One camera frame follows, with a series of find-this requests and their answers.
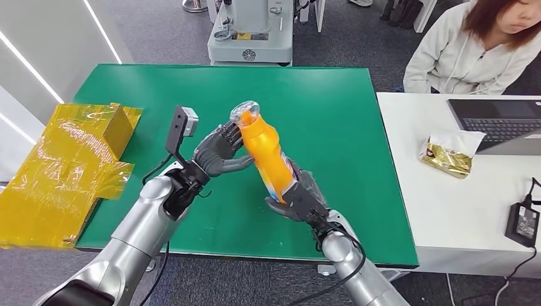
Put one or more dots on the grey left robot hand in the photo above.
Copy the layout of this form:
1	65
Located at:
215	152

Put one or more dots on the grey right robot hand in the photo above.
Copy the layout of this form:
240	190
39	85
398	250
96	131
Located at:
310	181

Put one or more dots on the orange plastic bottle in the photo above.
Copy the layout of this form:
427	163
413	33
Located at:
264	152

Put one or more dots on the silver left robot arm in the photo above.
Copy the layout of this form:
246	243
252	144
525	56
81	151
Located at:
135	232

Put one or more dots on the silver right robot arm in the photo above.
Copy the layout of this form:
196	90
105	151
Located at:
359	274

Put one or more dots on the grey machine stand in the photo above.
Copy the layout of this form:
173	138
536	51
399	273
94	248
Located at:
253	42

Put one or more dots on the gold snack packet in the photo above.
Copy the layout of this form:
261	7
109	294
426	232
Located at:
448	158

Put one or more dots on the chrome stand base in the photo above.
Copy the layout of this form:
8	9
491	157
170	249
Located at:
195	6

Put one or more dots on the yellow taped cardboard box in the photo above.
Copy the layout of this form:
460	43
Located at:
55	177

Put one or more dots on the person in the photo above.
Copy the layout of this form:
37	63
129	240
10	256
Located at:
444	59

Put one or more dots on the white shoe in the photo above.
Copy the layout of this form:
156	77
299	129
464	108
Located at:
361	2

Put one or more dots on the dark grey laptop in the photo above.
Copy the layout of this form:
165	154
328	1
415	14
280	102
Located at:
494	122

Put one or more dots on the white desk leg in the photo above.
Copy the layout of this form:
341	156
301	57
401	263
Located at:
424	14

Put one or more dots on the black power adapter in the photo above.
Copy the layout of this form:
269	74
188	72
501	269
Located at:
523	224

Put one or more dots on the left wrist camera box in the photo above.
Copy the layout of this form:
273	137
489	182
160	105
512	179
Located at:
181	126

